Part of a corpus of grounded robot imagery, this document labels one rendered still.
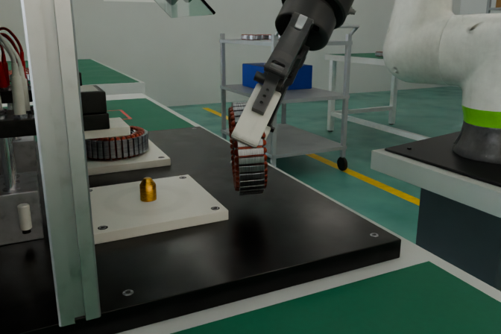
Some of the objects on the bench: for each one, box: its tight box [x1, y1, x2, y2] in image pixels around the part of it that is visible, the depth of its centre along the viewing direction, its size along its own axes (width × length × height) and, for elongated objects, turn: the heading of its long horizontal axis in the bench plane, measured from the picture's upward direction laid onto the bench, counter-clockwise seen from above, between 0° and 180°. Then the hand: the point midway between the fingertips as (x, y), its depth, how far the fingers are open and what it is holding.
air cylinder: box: [0, 171, 44, 246], centre depth 50 cm, size 5×8×6 cm
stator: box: [85, 125, 149, 160], centre depth 77 cm, size 11×11×4 cm
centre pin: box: [139, 177, 157, 202], centre depth 56 cm, size 2×2×3 cm
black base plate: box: [0, 127, 401, 334], centre depth 67 cm, size 47×64×2 cm
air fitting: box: [17, 203, 32, 234], centre depth 47 cm, size 1×1×3 cm
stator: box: [228, 101, 268, 195], centre depth 56 cm, size 11×4×11 cm, turn 4°
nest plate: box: [86, 139, 171, 176], centre depth 78 cm, size 15×15×1 cm
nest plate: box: [89, 174, 229, 245], centre depth 57 cm, size 15×15×1 cm
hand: (247, 143), depth 56 cm, fingers closed on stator, 11 cm apart
